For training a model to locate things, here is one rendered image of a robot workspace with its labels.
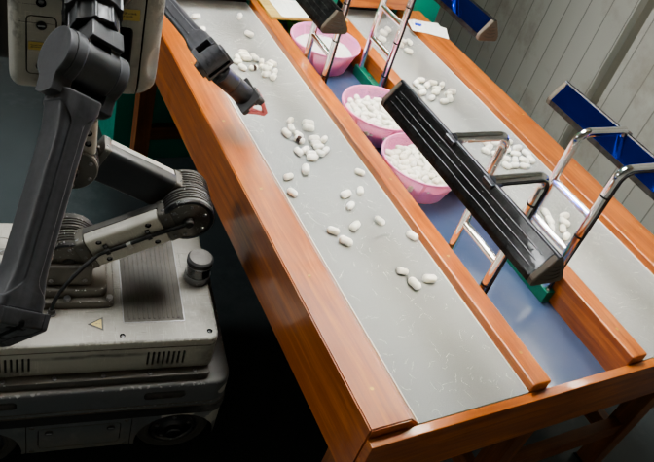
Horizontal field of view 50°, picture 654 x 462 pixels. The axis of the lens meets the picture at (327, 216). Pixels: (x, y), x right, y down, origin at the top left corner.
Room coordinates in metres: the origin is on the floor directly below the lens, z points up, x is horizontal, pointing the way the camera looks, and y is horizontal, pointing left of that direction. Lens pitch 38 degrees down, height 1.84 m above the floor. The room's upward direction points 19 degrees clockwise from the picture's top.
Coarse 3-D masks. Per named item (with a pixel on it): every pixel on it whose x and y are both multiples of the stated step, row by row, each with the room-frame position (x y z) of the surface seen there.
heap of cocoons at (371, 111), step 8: (368, 96) 2.12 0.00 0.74; (352, 104) 2.04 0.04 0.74; (360, 104) 2.05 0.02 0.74; (368, 104) 2.07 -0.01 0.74; (376, 104) 2.08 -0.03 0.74; (352, 112) 1.98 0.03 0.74; (360, 112) 2.00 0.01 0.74; (368, 112) 2.02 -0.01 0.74; (376, 112) 2.04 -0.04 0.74; (384, 112) 2.06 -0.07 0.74; (368, 120) 2.00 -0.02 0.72; (376, 120) 1.99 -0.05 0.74; (384, 120) 2.01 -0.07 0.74; (392, 120) 2.03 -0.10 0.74; (392, 128) 1.98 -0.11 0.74; (400, 128) 1.99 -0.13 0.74
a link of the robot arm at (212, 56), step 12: (168, 0) 1.67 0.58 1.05; (168, 12) 1.65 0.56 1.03; (180, 12) 1.65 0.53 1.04; (180, 24) 1.61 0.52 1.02; (192, 24) 1.61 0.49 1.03; (192, 36) 1.58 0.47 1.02; (204, 36) 1.58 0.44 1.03; (192, 48) 1.56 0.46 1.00; (204, 48) 1.58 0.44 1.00; (216, 48) 1.56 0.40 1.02; (204, 60) 1.53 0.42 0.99; (216, 60) 1.54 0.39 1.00
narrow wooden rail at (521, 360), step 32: (256, 0) 2.52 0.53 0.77; (320, 96) 1.98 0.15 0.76; (352, 128) 1.85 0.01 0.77; (384, 192) 1.61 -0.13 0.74; (416, 224) 1.49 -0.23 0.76; (448, 256) 1.40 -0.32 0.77; (480, 288) 1.32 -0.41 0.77; (480, 320) 1.23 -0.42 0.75; (512, 352) 1.15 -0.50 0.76; (544, 384) 1.09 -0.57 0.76
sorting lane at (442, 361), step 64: (256, 64) 2.08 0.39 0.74; (256, 128) 1.71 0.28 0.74; (320, 128) 1.83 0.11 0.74; (320, 192) 1.52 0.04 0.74; (320, 256) 1.27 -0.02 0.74; (384, 256) 1.35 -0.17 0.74; (384, 320) 1.13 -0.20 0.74; (448, 320) 1.20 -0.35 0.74; (448, 384) 1.01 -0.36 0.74; (512, 384) 1.07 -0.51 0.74
